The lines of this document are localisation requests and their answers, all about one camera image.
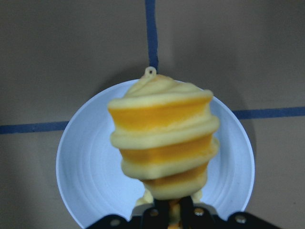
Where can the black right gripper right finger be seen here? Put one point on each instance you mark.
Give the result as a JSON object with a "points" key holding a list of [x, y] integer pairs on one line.
{"points": [[195, 216]]}

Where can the light blue plate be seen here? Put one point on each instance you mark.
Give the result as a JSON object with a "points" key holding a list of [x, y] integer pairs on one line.
{"points": [[92, 184]]}

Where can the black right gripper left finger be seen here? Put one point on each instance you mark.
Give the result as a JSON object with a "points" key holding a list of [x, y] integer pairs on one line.
{"points": [[156, 216]]}

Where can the striped bread roll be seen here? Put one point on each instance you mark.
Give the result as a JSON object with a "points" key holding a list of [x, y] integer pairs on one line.
{"points": [[164, 130]]}

